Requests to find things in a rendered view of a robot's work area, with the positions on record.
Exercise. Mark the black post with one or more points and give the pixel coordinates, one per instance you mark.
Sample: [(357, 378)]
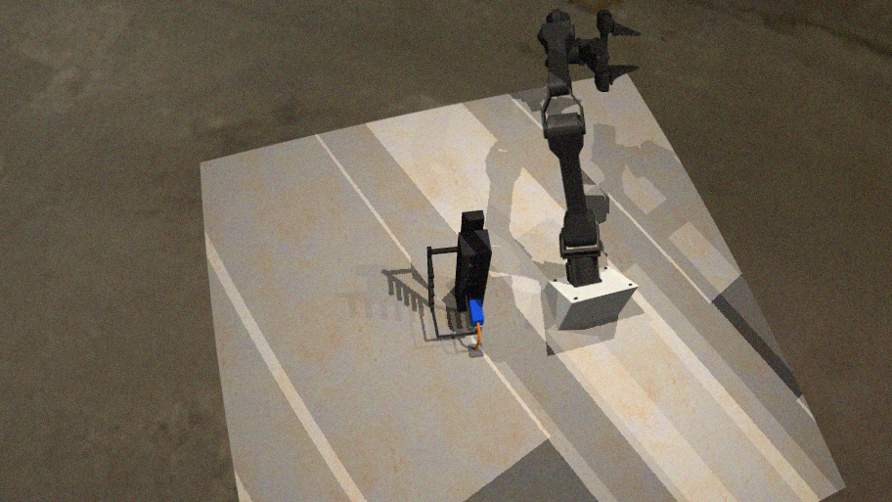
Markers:
[(472, 240)]

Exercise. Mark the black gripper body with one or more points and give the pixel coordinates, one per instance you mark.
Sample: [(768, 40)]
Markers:
[(605, 26)]

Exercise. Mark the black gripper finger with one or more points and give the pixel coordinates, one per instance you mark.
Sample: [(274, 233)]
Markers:
[(621, 30), (617, 71)]

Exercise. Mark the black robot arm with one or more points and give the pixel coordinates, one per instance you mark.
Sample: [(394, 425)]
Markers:
[(565, 135)]

